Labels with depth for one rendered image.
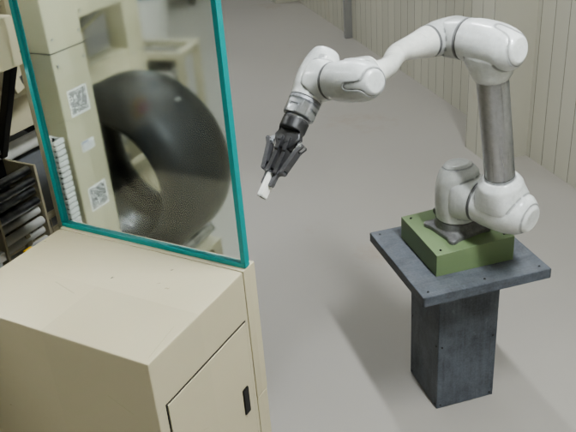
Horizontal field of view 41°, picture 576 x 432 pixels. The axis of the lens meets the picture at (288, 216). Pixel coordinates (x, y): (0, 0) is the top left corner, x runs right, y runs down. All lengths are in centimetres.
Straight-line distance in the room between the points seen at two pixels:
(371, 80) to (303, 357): 180
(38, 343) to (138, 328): 22
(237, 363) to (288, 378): 160
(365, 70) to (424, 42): 47
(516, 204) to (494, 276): 32
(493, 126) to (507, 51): 28
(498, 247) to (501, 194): 31
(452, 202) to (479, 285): 31
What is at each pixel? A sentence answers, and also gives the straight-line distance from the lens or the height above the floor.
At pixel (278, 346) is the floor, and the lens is 355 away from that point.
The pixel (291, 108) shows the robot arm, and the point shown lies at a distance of 207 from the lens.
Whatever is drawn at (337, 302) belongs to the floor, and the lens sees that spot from 381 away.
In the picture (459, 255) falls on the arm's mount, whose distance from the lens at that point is 281.
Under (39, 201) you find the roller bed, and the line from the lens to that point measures 269.
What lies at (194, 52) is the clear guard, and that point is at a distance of 157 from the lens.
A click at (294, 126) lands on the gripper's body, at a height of 142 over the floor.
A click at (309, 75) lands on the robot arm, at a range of 208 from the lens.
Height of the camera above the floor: 218
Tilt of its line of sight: 28 degrees down
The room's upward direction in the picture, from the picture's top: 5 degrees counter-clockwise
